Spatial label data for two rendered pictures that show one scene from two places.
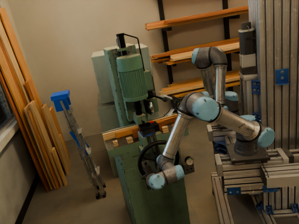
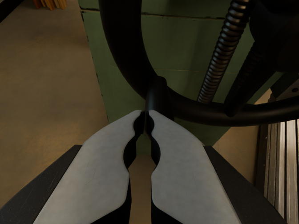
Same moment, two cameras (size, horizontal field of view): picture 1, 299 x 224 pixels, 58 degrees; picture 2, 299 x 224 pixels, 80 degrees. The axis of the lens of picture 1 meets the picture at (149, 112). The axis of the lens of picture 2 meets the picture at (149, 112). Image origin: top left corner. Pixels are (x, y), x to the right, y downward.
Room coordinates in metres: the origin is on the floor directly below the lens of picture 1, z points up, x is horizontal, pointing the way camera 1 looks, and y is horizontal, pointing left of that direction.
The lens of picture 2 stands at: (1.42, 0.08, 0.88)
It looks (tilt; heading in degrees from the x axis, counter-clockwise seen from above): 58 degrees down; 8
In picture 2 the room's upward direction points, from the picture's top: 8 degrees clockwise
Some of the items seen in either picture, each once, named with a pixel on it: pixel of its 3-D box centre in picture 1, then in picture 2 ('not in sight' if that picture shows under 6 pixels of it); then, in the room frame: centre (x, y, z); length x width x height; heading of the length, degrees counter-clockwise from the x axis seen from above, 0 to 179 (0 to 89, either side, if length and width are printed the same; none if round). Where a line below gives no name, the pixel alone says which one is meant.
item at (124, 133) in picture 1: (153, 125); not in sight; (1.92, -0.01, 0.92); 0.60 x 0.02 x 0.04; 104
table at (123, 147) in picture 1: (147, 139); not in sight; (1.80, 0.05, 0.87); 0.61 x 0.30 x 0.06; 104
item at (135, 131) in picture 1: (148, 129); not in sight; (1.82, 0.03, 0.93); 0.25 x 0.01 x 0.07; 104
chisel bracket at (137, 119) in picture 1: (139, 118); not in sight; (1.92, 0.08, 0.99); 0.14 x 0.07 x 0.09; 14
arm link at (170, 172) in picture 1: (171, 173); not in sight; (1.26, -0.06, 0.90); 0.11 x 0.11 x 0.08; 14
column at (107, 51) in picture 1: (127, 90); not in sight; (2.18, 0.15, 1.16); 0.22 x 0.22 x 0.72; 14
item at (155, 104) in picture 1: (151, 104); not in sight; (2.12, -0.03, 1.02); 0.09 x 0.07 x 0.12; 104
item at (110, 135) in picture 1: (141, 126); not in sight; (1.92, 0.08, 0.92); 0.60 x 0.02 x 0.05; 104
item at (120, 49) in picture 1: (122, 45); not in sight; (2.04, 0.11, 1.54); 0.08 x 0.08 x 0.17; 14
